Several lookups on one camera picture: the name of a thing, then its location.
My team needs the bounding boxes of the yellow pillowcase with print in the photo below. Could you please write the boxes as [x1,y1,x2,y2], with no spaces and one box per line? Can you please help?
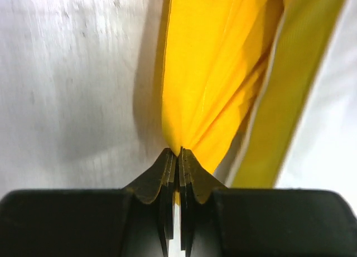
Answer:
[161,0,287,173]

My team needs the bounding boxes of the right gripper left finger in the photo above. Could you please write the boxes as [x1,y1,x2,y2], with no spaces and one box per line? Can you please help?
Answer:
[1,149,176,256]

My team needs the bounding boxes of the white pillow with yellow edge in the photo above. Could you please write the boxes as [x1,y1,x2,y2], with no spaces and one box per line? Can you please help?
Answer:
[214,0,357,190]

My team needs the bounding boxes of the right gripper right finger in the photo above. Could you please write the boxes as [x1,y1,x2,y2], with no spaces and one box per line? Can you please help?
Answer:
[178,149,356,256]

